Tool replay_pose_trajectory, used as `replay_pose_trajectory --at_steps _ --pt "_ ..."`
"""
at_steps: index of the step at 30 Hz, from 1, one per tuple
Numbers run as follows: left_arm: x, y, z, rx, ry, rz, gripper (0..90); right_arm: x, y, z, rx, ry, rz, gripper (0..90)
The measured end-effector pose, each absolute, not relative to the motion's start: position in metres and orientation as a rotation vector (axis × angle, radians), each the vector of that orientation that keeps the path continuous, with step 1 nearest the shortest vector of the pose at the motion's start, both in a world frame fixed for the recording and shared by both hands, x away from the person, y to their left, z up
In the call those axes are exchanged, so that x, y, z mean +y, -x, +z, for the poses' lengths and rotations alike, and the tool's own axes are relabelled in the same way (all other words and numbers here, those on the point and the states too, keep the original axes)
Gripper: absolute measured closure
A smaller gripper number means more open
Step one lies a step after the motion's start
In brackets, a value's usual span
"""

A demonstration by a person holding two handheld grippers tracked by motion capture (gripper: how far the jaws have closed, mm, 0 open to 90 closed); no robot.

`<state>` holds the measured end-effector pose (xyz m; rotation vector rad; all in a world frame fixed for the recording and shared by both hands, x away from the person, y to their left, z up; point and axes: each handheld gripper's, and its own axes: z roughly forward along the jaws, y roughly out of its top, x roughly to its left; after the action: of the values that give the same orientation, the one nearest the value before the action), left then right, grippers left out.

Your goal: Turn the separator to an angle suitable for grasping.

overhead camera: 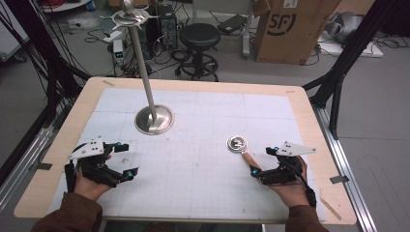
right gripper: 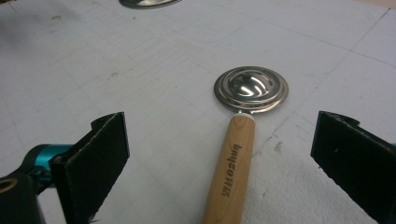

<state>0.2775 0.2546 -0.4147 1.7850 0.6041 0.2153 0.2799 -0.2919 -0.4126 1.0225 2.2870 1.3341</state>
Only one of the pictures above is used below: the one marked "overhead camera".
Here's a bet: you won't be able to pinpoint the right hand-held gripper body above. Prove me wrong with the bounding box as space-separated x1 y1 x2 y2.
258 140 318 187

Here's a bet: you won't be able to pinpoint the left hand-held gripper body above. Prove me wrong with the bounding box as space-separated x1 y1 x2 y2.
64 135 126 194

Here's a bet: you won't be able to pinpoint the metal utensil stand with hooks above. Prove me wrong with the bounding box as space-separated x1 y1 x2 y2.
100 0 175 136

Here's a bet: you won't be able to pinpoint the person's left hand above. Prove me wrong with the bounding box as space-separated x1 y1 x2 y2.
73 169 112 202

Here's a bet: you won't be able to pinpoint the person's right hand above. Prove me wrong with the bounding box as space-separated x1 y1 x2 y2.
269 156 311 209

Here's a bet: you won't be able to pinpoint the white gridded mat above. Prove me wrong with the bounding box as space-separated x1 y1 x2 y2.
47 87 327 223

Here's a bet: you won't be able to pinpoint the white bench power supply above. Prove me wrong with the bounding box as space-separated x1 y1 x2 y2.
112 39 126 66

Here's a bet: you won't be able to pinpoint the large printed cardboard box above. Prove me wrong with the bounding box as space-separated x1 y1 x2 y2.
252 0 342 66

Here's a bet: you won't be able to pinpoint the white power strip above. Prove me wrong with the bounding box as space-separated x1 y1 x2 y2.
102 30 126 44

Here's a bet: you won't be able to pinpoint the white stand leg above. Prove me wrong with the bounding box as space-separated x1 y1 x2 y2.
241 0 259 60

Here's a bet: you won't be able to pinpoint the black computer tower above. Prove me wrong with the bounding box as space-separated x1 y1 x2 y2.
157 3 179 51

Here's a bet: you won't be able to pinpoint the black flat device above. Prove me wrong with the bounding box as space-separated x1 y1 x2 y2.
217 14 248 35

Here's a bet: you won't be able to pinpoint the black round stool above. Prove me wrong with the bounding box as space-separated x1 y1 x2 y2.
173 22 222 82

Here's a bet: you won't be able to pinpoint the silver grey bag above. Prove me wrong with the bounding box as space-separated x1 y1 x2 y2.
323 11 365 44

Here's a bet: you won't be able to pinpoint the round white table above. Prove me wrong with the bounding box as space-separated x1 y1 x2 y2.
41 0 92 14

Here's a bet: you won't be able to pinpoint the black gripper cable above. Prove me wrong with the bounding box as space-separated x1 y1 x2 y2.
288 160 319 209

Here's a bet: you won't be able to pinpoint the aluminium table rail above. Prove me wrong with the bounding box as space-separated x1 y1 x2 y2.
0 125 56 207
310 104 378 232

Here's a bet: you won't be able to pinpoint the black floor cables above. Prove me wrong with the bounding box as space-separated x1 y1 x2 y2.
84 3 194 78

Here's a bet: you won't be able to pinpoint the black metal frame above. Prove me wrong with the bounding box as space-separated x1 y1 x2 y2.
6 0 92 128
302 0 401 140

